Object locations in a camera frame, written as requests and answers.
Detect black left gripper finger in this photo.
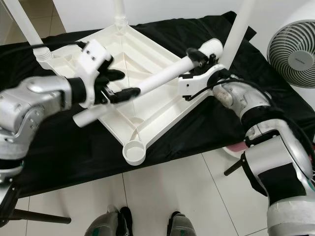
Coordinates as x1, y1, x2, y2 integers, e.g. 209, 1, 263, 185
101, 69, 125, 85
110, 87, 141, 104

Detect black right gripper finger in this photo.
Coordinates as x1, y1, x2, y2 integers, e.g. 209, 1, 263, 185
185, 48, 210, 62

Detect white plastic table leg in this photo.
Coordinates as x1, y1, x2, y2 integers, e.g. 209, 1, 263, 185
112, 0, 128, 29
219, 0, 257, 70
72, 38, 224, 128
2, 0, 53, 60

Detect white plastic table top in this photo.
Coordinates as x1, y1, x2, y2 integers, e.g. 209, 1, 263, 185
46, 23, 216, 166

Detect black table cloth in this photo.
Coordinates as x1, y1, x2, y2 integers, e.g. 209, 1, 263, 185
0, 10, 315, 198

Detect white floor fan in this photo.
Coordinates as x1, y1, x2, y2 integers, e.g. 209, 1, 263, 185
267, 19, 315, 89

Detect grey robot left foot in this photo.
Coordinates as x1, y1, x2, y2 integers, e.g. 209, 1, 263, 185
86, 205, 134, 236

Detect grey robot foot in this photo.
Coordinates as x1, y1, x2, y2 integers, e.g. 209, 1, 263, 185
167, 211, 200, 236
86, 205, 134, 236

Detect grey robot right foot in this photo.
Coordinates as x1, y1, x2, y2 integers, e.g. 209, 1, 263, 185
167, 211, 200, 236

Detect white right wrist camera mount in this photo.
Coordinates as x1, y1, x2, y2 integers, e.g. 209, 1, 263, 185
178, 62, 227, 102

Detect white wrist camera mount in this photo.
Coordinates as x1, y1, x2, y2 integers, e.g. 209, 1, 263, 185
178, 62, 227, 102
78, 39, 113, 107

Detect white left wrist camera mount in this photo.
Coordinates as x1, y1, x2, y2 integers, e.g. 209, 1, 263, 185
78, 39, 113, 107

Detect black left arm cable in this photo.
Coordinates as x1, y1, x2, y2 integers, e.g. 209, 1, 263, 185
29, 40, 87, 53

